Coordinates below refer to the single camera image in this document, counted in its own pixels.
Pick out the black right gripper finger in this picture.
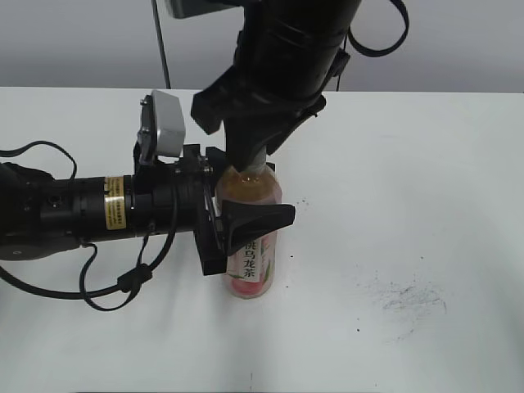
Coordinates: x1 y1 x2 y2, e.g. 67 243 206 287
266 111 318 155
224 115 291 171

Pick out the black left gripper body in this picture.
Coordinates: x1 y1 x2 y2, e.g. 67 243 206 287
130 144 228 276

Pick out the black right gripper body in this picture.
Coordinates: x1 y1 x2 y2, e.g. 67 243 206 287
191 66 326 134

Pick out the white bottle cap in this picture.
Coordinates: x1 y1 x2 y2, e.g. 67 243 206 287
244 147 267 174

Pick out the peach oolong tea bottle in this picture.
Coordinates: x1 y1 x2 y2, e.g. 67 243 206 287
215 164 282 299

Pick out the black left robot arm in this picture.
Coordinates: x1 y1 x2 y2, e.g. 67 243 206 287
1 144 296 276

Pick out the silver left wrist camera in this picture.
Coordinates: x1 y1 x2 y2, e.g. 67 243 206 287
137 90 186 165

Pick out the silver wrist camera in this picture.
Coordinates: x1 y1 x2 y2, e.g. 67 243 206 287
137 90 186 165
165 0 237 19

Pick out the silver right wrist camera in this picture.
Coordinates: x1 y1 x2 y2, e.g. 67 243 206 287
165 0 237 19

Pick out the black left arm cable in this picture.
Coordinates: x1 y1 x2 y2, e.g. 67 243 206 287
0 141 178 313

